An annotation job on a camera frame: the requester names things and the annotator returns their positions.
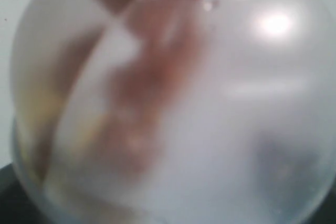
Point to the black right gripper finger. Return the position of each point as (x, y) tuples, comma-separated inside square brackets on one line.
[(16, 207)]

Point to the clear plastic dome lid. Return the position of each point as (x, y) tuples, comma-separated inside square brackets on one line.
[(250, 138)]

